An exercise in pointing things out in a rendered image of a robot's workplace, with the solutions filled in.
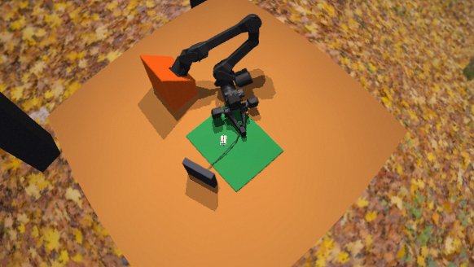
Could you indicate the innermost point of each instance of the green circuit board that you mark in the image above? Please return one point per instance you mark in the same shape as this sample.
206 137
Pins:
244 159

